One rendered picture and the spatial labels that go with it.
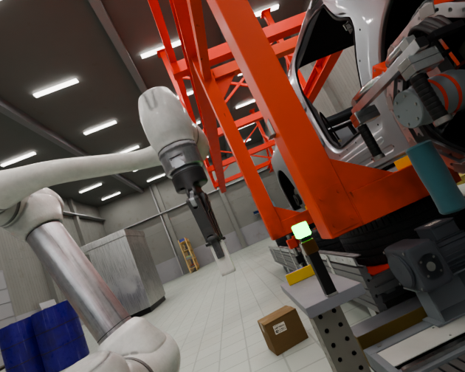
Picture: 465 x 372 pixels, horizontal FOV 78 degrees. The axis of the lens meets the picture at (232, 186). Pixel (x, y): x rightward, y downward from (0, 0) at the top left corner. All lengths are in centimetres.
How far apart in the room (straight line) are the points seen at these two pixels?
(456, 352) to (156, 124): 118
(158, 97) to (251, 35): 107
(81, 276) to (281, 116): 107
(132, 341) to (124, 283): 644
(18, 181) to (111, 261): 657
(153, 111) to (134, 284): 667
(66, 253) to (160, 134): 48
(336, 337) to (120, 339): 66
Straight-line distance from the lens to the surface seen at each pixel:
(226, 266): 62
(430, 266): 132
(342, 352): 113
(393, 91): 140
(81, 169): 82
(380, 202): 149
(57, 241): 98
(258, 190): 331
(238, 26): 171
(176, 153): 62
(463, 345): 135
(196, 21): 302
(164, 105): 67
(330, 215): 139
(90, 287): 93
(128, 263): 723
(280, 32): 495
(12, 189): 86
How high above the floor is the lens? 69
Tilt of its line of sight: 10 degrees up
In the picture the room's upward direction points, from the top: 24 degrees counter-clockwise
